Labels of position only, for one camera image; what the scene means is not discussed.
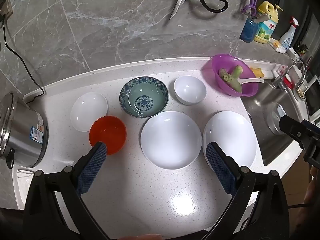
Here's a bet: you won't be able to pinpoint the orange bowl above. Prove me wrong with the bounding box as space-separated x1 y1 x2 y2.
89 116 127 155

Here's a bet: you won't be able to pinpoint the white cloth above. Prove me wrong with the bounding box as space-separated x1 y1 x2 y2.
17 167 36 176

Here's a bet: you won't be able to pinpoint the small white plate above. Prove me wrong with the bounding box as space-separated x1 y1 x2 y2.
70 92 108 132

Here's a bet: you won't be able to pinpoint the stainless steel rice cooker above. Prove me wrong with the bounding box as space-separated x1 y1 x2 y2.
0 92 48 168

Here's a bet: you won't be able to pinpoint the yellow dish soap bottle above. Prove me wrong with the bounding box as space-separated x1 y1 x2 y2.
254 1 283 44

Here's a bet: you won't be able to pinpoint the white deep plate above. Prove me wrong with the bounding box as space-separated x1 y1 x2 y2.
140 111 202 169

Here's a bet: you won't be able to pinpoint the blue container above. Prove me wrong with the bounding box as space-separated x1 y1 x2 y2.
239 17 258 43

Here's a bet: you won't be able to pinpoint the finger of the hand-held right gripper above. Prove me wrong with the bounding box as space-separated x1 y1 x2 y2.
279 115 313 144

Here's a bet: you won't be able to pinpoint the blue patterned bowl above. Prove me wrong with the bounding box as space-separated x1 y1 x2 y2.
119 77 169 118

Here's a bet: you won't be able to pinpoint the yellow sponge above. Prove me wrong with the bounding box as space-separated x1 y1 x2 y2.
250 66 265 78

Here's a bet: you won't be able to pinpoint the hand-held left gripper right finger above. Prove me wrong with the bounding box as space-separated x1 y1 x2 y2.
204 142 290 240

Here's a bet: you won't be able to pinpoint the large white plate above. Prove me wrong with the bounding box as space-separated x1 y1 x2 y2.
203 111 257 173

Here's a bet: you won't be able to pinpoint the white spray bottle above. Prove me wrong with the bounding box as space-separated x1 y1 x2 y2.
279 17 300 51

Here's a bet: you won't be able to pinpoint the chrome faucet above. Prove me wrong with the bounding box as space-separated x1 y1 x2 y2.
271 59 308 91

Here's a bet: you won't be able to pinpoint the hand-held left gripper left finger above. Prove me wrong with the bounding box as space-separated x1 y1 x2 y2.
22 142 110 240

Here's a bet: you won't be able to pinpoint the black power cable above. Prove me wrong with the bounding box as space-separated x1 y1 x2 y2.
0 15 45 103

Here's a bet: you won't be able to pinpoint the purple plastic bowl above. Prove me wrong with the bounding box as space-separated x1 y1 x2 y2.
212 53 259 97

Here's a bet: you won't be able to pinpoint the person's right hand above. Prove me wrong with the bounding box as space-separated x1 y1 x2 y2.
302 167 320 233

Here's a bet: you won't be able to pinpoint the small white bowl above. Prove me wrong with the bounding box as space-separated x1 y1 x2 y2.
174 75 206 105

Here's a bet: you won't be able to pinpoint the white spoon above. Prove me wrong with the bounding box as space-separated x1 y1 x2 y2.
237 78 265 85

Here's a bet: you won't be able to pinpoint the green vegetable stems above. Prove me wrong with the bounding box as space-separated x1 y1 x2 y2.
219 66 244 93

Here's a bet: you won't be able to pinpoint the white packet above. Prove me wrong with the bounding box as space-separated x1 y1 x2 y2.
269 39 288 53

